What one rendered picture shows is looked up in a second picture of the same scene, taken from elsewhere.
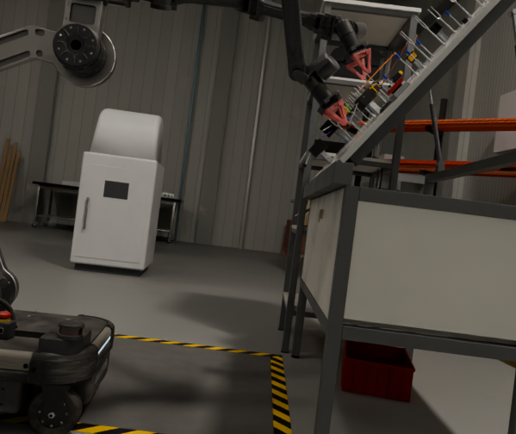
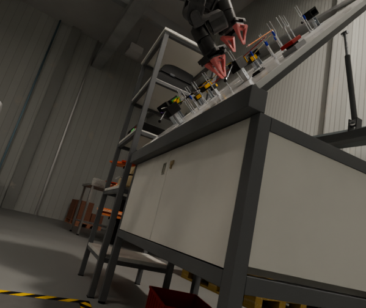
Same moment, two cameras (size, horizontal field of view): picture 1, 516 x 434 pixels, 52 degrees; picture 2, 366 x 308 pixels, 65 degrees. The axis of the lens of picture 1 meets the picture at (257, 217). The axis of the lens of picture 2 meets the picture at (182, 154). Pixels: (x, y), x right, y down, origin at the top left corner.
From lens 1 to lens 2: 1.00 m
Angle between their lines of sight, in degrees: 27
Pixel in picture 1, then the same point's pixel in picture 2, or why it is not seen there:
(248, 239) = (42, 209)
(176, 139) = (3, 134)
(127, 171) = not seen: outside the picture
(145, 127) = not seen: outside the picture
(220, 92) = (43, 112)
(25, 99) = not seen: outside the picture
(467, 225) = (349, 176)
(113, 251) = not seen: outside the picture
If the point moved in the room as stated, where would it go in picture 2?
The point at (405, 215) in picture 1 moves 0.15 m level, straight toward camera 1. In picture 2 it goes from (306, 156) to (345, 142)
